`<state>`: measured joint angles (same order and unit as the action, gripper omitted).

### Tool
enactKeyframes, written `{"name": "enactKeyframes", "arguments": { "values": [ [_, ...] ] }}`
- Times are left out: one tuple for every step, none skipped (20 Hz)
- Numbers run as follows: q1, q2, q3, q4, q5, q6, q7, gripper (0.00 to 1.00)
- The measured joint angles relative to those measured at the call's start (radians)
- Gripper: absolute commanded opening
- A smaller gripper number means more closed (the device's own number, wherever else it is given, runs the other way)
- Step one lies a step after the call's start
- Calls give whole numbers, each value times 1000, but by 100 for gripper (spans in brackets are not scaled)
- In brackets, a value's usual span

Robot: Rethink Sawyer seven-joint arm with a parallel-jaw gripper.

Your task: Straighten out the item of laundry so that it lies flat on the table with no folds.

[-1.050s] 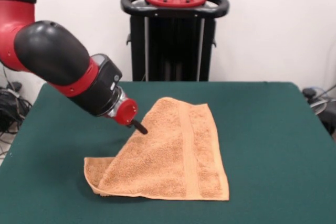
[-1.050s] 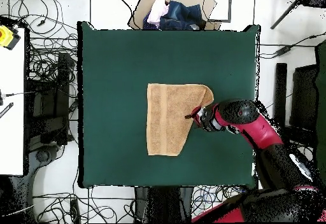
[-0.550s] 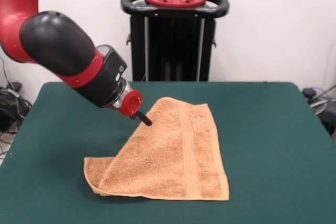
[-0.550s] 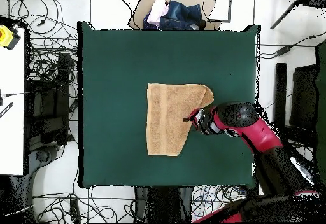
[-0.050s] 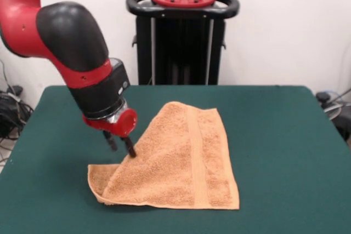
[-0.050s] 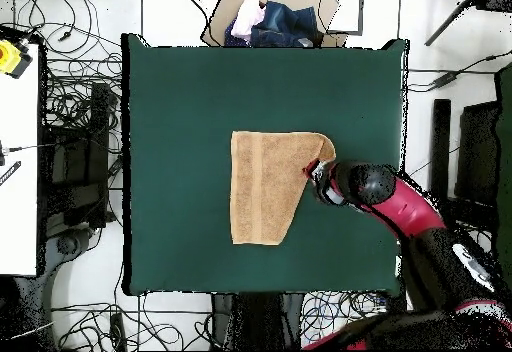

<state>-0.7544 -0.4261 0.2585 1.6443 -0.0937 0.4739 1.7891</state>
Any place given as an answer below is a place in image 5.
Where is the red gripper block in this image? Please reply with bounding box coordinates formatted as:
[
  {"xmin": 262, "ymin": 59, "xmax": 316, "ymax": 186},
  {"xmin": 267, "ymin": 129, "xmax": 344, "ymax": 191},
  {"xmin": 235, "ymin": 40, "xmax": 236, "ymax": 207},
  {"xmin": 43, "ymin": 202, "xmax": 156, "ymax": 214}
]
[{"xmin": 82, "ymin": 107, "xmax": 138, "ymax": 158}]

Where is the tan terry towel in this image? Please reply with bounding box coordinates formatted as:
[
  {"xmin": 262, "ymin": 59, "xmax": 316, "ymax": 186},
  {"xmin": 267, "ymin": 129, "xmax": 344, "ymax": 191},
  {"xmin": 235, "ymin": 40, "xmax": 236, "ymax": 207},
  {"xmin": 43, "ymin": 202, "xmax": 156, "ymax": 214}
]
[{"xmin": 87, "ymin": 101, "xmax": 241, "ymax": 210}]

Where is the dark green table cloth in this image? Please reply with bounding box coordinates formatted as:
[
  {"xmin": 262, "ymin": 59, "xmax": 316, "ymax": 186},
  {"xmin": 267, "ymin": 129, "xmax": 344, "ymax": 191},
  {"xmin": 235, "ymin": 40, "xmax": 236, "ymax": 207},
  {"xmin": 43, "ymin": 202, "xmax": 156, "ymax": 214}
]
[{"xmin": 0, "ymin": 84, "xmax": 351, "ymax": 234}]

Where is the round black base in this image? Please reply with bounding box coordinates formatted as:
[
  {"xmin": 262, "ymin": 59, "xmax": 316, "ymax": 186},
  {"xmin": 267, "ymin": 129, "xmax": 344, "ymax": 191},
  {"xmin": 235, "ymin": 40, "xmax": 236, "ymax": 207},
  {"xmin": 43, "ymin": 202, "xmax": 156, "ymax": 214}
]
[{"xmin": 330, "ymin": 106, "xmax": 351, "ymax": 143}]

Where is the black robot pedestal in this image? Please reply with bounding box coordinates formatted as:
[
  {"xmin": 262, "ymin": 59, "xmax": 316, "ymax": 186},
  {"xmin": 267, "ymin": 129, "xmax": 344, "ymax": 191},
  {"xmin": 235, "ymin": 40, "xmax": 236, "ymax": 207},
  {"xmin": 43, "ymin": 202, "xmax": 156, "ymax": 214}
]
[{"xmin": 125, "ymin": 0, "xmax": 241, "ymax": 86}]

